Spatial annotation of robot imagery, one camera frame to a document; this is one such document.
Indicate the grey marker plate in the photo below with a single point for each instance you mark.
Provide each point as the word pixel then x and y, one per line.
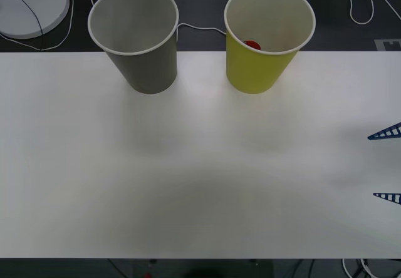
pixel 380 45

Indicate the round white disc base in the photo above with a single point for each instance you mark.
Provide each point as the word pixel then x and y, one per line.
pixel 22 12

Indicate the yellow-green plastic bin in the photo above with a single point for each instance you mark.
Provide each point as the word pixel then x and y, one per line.
pixel 253 71

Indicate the grey plastic bin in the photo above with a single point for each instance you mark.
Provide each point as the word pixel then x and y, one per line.
pixel 150 71

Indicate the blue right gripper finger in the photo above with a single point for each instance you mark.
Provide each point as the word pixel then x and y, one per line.
pixel 391 197
pixel 390 132

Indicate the orange drink can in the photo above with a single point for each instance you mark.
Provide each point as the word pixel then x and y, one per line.
pixel 252 44

